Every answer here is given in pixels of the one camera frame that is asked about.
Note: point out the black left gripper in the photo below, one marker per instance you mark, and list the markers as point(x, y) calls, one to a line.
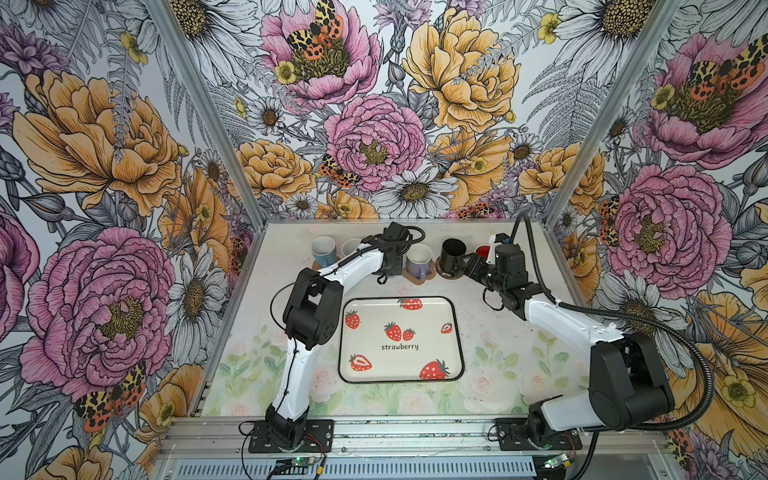
point(396, 269)

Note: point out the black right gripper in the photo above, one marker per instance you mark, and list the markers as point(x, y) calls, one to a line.
point(474, 266)

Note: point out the white mug purple handle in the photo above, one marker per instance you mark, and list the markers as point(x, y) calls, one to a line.
point(419, 260)

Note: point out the white mug red inside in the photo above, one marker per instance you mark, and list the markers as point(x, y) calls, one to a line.
point(483, 251)

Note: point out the cork paw print coaster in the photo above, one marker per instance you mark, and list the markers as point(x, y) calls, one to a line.
point(416, 281)

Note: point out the black mug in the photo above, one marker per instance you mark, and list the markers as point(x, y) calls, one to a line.
point(452, 254)

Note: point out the blue mug white inside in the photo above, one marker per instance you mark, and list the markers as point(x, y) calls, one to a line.
point(324, 251)

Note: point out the scratched brown round coaster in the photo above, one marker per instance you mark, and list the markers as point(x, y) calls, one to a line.
point(450, 275)

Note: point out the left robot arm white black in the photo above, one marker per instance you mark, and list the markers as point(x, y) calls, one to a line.
point(312, 315)

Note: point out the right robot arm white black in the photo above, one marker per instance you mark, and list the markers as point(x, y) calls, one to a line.
point(627, 383)

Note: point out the white strawberry tray black rim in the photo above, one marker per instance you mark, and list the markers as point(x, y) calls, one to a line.
point(400, 340)

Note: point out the green circuit board right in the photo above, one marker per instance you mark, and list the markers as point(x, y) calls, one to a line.
point(559, 461)

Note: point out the green circuit board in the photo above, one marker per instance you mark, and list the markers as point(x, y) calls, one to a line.
point(559, 461)
point(297, 462)

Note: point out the green circuit board left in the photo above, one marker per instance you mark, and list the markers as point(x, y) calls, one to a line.
point(297, 462)

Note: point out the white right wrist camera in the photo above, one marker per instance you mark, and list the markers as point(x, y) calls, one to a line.
point(495, 241)

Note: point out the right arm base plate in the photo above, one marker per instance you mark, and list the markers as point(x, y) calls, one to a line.
point(519, 434)

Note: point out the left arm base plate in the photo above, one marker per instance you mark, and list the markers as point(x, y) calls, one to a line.
point(310, 436)

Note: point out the aluminium frame rail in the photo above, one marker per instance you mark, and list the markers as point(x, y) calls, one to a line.
point(353, 436)

